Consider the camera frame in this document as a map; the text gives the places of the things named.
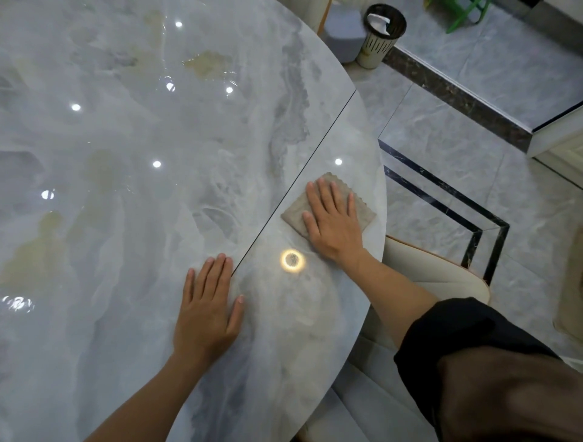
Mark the person's left hand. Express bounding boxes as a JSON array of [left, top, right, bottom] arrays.
[[171, 253, 247, 367]]

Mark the person's right hand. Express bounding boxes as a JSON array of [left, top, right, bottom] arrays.
[[301, 176, 365, 266]]

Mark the grey cleaning cloth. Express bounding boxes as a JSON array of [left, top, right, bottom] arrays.
[[280, 171, 378, 240]]

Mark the cream orange chair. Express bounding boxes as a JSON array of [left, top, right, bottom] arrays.
[[293, 234, 493, 442], [276, 0, 334, 36]]

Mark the person's right forearm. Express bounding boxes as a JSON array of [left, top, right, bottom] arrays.
[[339, 248, 440, 349]]

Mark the person's left forearm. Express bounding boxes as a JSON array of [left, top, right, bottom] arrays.
[[84, 355, 215, 442]]

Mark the grey marble dining table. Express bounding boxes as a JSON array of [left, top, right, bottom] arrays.
[[0, 0, 388, 442]]

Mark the person's black shirt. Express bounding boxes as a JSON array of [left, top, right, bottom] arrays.
[[394, 296, 583, 442]]

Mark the person's brown vest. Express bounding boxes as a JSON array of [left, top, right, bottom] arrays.
[[436, 344, 583, 442]]

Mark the cream slotted trash bin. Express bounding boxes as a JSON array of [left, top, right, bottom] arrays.
[[355, 3, 408, 70]]

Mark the grey cube ottoman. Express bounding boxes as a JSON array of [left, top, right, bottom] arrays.
[[320, 3, 369, 64]]

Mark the white crumpled paper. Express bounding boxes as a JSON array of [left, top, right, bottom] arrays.
[[366, 12, 392, 36]]

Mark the white panelled door unit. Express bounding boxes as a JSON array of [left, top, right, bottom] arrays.
[[527, 101, 583, 190]]

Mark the green plastic stool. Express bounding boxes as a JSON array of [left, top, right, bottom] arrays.
[[422, 0, 494, 35]]

